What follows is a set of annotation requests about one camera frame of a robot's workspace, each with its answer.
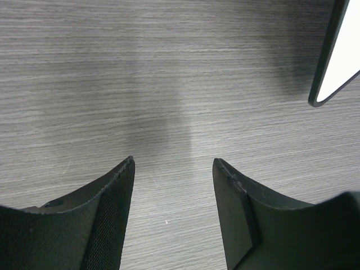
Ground white dry-erase board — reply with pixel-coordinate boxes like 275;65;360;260
308;0;359;107

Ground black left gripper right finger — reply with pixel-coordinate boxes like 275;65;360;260
213;159;359;269

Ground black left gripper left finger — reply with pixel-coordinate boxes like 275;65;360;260
1;157;135;269

